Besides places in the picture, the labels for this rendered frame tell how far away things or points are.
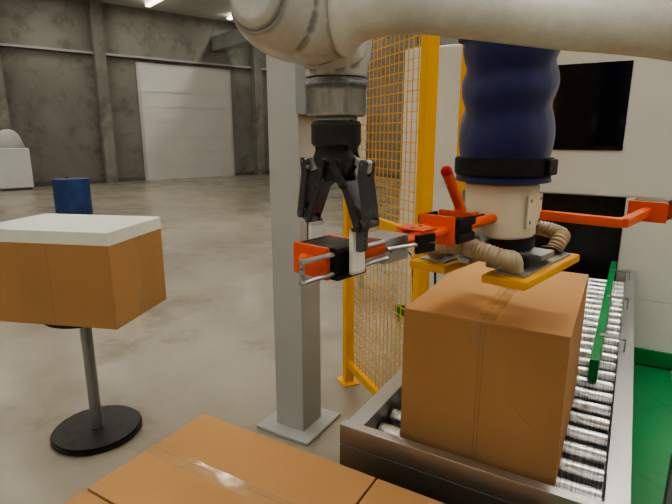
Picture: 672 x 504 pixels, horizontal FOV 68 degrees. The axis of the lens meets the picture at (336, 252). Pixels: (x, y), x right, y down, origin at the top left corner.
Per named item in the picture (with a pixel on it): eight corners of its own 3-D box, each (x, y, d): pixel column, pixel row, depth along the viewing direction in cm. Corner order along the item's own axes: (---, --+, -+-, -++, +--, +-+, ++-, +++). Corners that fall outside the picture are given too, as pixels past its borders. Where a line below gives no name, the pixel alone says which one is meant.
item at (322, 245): (329, 262, 86) (329, 233, 85) (362, 270, 81) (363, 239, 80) (293, 272, 80) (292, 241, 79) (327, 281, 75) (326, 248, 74)
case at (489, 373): (460, 361, 191) (466, 259, 182) (575, 386, 172) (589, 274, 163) (399, 443, 140) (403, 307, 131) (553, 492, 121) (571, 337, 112)
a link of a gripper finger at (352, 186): (346, 161, 78) (352, 157, 77) (368, 229, 77) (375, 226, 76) (328, 162, 75) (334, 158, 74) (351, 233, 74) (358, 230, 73)
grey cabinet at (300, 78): (321, 116, 221) (321, 43, 214) (332, 115, 218) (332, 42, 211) (295, 114, 204) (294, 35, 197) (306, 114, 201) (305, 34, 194)
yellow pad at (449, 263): (475, 245, 147) (476, 228, 146) (508, 250, 141) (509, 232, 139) (408, 267, 123) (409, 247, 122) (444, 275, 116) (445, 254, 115)
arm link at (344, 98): (335, 83, 80) (335, 122, 81) (292, 79, 74) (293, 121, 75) (379, 79, 74) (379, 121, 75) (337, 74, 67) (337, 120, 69)
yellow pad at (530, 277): (540, 255, 135) (542, 237, 133) (579, 261, 128) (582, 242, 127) (480, 282, 110) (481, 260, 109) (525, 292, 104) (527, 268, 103)
